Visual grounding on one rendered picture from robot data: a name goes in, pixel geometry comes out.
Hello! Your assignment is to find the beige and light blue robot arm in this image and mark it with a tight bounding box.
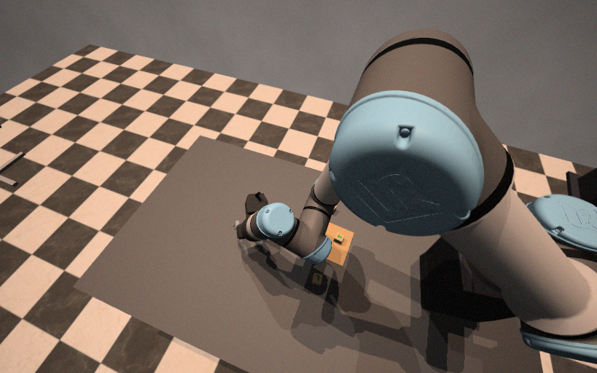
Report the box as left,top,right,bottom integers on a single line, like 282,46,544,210
250,28,597,364

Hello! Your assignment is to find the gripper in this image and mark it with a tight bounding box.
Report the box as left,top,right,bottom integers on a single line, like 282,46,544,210
233,192,268,242

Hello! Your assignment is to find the orange flat mat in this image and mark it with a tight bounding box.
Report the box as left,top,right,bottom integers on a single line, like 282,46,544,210
325,223,354,266

